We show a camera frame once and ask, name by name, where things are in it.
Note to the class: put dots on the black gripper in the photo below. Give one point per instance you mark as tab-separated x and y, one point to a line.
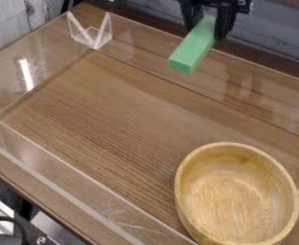
227	10

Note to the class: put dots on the grey bench in background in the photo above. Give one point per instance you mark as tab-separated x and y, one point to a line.
270	27

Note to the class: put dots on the light wooden bowl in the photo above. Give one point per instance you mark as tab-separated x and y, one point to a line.
235	196

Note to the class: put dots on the green rectangular block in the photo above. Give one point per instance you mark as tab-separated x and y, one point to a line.
193	47

